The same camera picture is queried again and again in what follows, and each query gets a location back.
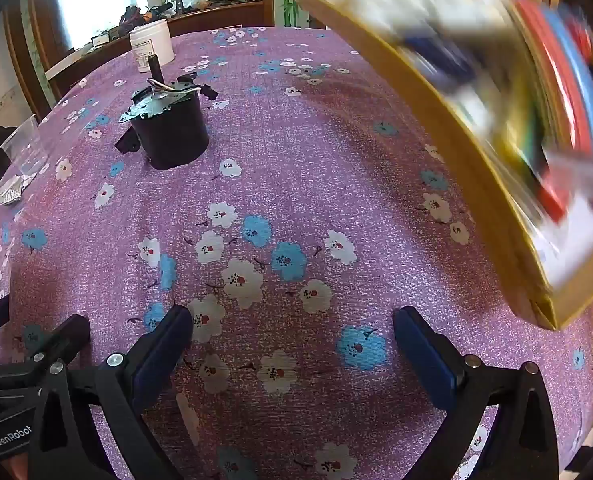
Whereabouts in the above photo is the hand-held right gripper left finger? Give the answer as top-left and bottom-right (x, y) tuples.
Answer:
(36, 304), (194, 480)

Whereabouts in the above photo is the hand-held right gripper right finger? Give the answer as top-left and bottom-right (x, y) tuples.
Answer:
(393, 306), (560, 480)

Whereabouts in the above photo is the yellow-taped cardboard box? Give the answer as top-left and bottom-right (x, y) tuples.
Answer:
(282, 0), (593, 331)

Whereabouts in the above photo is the silver foil packet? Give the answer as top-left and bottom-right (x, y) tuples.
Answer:
(0, 174), (30, 207)

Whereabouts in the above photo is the clear plastic bag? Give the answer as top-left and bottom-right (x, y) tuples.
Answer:
(0, 114), (47, 176)

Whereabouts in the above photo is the black cylindrical motor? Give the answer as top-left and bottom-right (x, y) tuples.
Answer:
(115, 52), (218, 171)

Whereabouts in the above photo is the white plastic jar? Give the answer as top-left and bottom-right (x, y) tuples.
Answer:
(129, 19), (174, 73)

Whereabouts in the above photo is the wooden sideboard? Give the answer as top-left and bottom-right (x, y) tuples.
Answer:
(44, 0), (267, 81)

